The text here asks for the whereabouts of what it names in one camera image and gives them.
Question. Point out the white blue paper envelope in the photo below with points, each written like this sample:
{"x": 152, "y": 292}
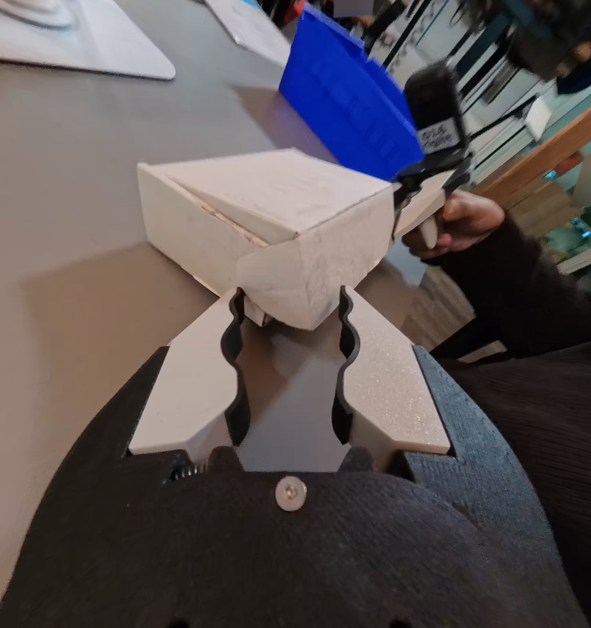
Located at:
{"x": 251, "y": 24}

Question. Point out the person's right forearm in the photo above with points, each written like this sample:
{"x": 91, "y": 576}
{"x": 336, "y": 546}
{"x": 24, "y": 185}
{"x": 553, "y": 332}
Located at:
{"x": 521, "y": 294}

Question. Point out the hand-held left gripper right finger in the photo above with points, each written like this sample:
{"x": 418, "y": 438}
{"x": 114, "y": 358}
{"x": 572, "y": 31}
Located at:
{"x": 393, "y": 392}

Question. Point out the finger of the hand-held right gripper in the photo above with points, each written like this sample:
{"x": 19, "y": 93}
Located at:
{"x": 425, "y": 206}

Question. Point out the person's right hand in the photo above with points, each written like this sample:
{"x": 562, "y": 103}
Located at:
{"x": 467, "y": 221}

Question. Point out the blue plastic bin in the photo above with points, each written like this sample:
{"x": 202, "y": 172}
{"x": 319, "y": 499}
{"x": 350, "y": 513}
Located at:
{"x": 349, "y": 108}

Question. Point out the grey desk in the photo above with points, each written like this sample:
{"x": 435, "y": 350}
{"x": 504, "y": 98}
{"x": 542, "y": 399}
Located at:
{"x": 79, "y": 196}

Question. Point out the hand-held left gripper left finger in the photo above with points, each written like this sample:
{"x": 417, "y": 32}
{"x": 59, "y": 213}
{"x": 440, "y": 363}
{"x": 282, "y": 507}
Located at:
{"x": 187, "y": 392}

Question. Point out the white cardboard mailer box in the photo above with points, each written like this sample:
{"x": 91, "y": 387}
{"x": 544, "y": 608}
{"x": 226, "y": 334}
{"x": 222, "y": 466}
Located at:
{"x": 275, "y": 196}

